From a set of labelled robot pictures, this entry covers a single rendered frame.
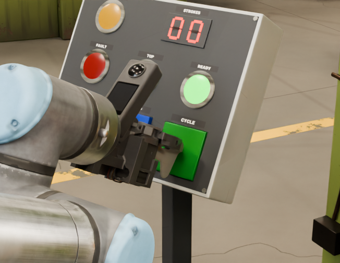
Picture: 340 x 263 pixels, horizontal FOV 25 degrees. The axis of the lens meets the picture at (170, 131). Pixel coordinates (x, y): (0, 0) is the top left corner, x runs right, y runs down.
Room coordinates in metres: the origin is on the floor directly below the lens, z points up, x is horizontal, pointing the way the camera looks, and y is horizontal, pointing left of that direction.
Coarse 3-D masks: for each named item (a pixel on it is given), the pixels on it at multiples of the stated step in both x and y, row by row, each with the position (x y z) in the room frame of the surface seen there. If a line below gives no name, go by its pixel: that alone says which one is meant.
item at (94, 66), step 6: (96, 54) 1.19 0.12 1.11; (90, 60) 1.19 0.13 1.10; (96, 60) 1.18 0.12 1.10; (102, 60) 1.18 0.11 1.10; (84, 66) 1.19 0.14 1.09; (90, 66) 1.18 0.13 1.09; (96, 66) 1.18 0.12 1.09; (102, 66) 1.17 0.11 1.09; (84, 72) 1.19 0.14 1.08; (90, 72) 1.18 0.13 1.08; (96, 72) 1.17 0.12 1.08; (102, 72) 1.17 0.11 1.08; (90, 78) 1.17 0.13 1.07
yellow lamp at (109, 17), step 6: (108, 6) 1.23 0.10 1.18; (114, 6) 1.22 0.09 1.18; (102, 12) 1.23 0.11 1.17; (108, 12) 1.22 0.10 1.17; (114, 12) 1.21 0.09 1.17; (120, 12) 1.21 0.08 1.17; (102, 18) 1.22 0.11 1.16; (108, 18) 1.21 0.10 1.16; (114, 18) 1.21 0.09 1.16; (102, 24) 1.22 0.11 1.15; (108, 24) 1.21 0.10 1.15; (114, 24) 1.20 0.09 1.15
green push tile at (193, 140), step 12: (168, 132) 1.05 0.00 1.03; (180, 132) 1.04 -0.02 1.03; (192, 132) 1.03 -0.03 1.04; (204, 132) 1.02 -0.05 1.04; (192, 144) 1.02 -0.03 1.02; (180, 156) 1.02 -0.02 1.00; (192, 156) 1.01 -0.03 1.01; (156, 168) 1.03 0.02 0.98; (180, 168) 1.01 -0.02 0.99; (192, 168) 1.00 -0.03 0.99; (192, 180) 0.99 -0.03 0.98
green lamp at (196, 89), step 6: (192, 78) 1.08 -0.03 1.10; (198, 78) 1.07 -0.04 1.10; (204, 78) 1.07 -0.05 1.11; (186, 84) 1.08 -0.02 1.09; (192, 84) 1.07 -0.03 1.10; (198, 84) 1.07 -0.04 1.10; (204, 84) 1.06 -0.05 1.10; (186, 90) 1.07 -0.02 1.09; (192, 90) 1.07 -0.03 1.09; (198, 90) 1.06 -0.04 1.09; (204, 90) 1.06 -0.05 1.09; (186, 96) 1.07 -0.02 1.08; (192, 96) 1.06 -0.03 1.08; (198, 96) 1.06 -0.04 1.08; (204, 96) 1.05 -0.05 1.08; (192, 102) 1.06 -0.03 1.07; (198, 102) 1.05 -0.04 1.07
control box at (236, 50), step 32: (96, 0) 1.25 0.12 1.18; (128, 0) 1.22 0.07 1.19; (160, 0) 1.19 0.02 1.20; (96, 32) 1.22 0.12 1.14; (128, 32) 1.18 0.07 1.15; (160, 32) 1.15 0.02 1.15; (192, 32) 1.12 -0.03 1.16; (224, 32) 1.10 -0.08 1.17; (256, 32) 1.07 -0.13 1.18; (64, 64) 1.22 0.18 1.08; (160, 64) 1.12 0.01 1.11; (192, 64) 1.10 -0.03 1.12; (224, 64) 1.07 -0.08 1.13; (256, 64) 1.07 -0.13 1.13; (160, 96) 1.09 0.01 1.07; (224, 96) 1.04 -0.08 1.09; (256, 96) 1.07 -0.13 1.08; (224, 128) 1.01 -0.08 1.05; (224, 160) 1.00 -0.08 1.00; (192, 192) 0.99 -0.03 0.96; (224, 192) 1.00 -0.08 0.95
